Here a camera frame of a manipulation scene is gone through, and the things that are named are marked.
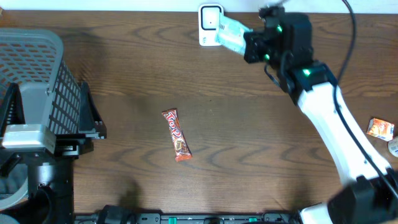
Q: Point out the white barcode scanner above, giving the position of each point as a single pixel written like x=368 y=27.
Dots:
x=208 y=21

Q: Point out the grey plastic basket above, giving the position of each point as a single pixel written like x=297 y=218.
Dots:
x=33 y=59

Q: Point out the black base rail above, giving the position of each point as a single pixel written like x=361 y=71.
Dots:
x=116 y=214

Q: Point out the green lid jar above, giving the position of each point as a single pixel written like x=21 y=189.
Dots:
x=393 y=146

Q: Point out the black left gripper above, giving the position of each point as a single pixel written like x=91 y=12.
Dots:
x=79 y=142

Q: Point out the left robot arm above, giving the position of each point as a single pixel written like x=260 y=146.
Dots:
x=47 y=194

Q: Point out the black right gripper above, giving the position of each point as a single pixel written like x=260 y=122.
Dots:
x=255 y=41

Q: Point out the mint green wipes pack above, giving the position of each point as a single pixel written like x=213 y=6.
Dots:
x=230 y=34

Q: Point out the orange snack packet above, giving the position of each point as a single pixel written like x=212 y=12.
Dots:
x=381 y=129

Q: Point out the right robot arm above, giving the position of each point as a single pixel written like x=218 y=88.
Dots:
x=369 y=193

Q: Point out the red Top chocolate bar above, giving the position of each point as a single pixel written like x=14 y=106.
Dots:
x=182 y=151

